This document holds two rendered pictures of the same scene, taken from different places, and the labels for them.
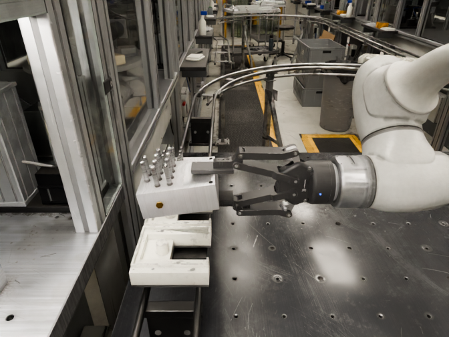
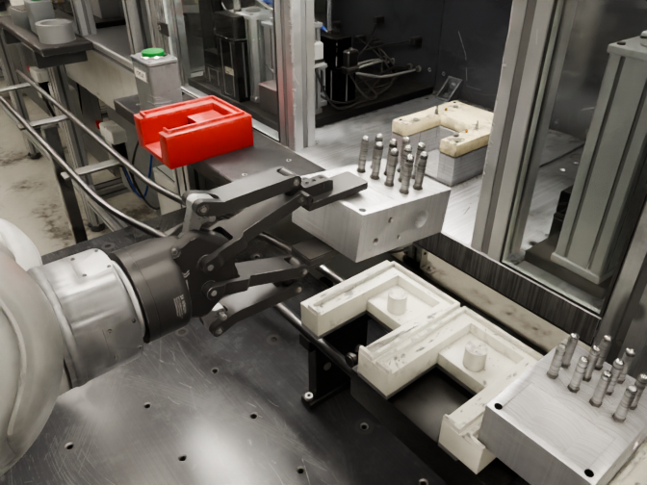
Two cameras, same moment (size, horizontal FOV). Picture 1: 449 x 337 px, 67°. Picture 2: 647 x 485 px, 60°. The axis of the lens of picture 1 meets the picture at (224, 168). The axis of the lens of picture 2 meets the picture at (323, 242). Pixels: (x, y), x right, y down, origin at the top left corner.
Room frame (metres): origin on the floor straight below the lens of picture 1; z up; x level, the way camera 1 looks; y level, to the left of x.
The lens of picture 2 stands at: (0.85, -0.27, 1.30)
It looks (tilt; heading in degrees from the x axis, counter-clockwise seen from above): 33 degrees down; 141
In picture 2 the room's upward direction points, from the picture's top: straight up
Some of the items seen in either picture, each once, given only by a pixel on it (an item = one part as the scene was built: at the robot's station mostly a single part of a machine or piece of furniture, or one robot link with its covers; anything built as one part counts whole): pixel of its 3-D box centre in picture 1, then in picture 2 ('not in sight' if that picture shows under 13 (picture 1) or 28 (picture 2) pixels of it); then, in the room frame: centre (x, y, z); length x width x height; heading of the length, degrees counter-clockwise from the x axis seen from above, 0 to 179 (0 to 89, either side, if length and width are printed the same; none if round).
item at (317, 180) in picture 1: (303, 182); (180, 277); (0.49, -0.13, 1.03); 0.09 x 0.07 x 0.08; 90
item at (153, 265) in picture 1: (181, 225); (456, 391); (0.61, 0.10, 0.84); 0.36 x 0.14 x 0.10; 0
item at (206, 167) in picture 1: (212, 167); (329, 190); (0.49, 0.02, 1.06); 0.07 x 0.03 x 0.01; 90
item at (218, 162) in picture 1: (228, 158); (305, 180); (0.49, -0.01, 1.08); 0.05 x 0.01 x 0.03; 90
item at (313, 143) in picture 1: (343, 158); not in sight; (2.53, -0.99, 0.01); 1.00 x 0.55 x 0.01; 0
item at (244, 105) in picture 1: (240, 79); not in sight; (4.99, -0.23, 0.01); 5.85 x 0.59 x 0.01; 0
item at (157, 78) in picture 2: not in sight; (163, 86); (-0.15, 0.14, 0.97); 0.08 x 0.08 x 0.12; 0
